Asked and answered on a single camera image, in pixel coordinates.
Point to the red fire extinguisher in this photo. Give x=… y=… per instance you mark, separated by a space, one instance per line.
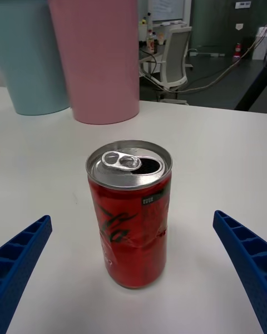
x=237 y=52

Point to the pink plastic bin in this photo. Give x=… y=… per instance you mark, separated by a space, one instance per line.
x=97 y=55

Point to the white mesh office chair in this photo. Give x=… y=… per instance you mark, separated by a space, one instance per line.
x=175 y=58

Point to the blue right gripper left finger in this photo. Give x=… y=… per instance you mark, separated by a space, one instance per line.
x=22 y=256

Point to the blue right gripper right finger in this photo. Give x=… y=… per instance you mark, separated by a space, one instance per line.
x=247 y=256

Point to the pale blue plastic bin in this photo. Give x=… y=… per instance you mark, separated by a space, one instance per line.
x=30 y=55

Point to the small plastic bottle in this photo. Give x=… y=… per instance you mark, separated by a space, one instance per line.
x=150 y=43

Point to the red drink can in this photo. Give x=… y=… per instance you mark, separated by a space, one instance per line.
x=130 y=228

